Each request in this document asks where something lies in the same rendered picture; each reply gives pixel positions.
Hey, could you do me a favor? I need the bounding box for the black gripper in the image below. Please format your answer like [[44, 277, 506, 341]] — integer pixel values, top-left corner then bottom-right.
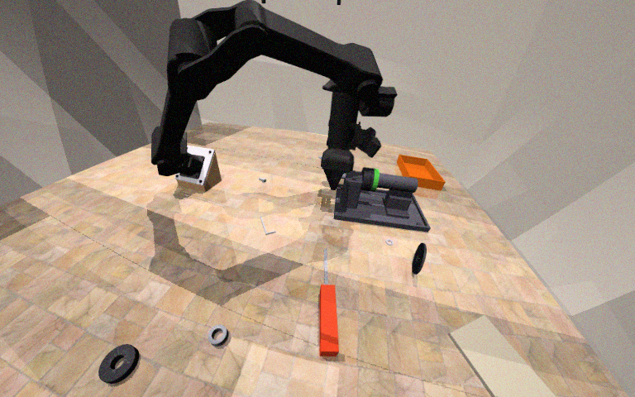
[[321, 115, 357, 190]]

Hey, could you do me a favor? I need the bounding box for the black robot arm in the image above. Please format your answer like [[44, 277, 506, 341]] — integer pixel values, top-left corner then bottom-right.
[[151, 0, 398, 179]]

